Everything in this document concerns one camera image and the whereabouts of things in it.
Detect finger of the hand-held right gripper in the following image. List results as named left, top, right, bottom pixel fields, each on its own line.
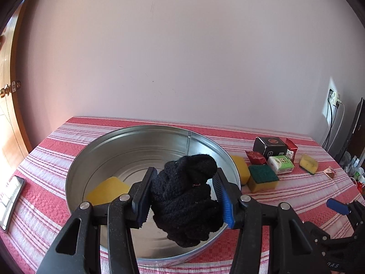
left=326, top=198, right=356, bottom=216

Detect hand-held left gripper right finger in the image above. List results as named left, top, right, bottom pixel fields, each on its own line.
left=212, top=168, right=327, bottom=274

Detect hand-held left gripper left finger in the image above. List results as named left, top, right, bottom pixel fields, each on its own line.
left=36, top=167, right=159, bottom=274

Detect black knitted cloth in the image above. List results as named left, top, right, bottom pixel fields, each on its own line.
left=150, top=153, right=224, bottom=247

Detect round metal basin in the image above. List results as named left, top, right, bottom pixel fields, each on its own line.
left=65, top=125, right=242, bottom=266

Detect white and green tissue pack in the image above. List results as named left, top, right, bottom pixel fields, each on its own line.
left=267, top=155, right=294, bottom=175

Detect tall red snack packet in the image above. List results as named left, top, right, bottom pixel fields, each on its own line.
left=285, top=138, right=299, bottom=160

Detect desktop with red striped cloth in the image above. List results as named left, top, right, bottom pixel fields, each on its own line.
left=0, top=116, right=365, bottom=274

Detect plain yellow sponge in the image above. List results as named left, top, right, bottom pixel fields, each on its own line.
left=86, top=176, right=130, bottom=206
left=230, top=155, right=249, bottom=186

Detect assorted small bottles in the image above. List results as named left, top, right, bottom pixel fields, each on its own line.
left=344, top=151, right=365, bottom=189

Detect yellow sponge with green scourer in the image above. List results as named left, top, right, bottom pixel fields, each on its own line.
left=247, top=164, right=279, bottom=192

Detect curved yellow and green sponge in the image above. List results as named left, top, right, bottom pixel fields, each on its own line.
left=299, top=154, right=319, bottom=175

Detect small crumpled red packet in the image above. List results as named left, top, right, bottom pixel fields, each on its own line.
left=246, top=150, right=266, bottom=165

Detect black box with gold print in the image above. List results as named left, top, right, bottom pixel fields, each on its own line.
left=253, top=136, right=288, bottom=161

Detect black monitor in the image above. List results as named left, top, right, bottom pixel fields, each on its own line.
left=338, top=97, right=365, bottom=163

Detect black smartphone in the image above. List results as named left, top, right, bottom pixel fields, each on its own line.
left=0, top=175, right=26, bottom=232

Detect wooden door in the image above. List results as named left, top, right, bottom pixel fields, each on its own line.
left=0, top=4, right=33, bottom=155

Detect black cable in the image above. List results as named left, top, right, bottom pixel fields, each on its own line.
left=322, top=102, right=336, bottom=149

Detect white cable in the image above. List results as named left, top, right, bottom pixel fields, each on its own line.
left=328, top=102, right=345, bottom=149

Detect white wall socket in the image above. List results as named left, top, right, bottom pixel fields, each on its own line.
left=328, top=88, right=342, bottom=106

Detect brass door handle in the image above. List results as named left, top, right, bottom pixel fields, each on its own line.
left=0, top=80, right=22, bottom=98

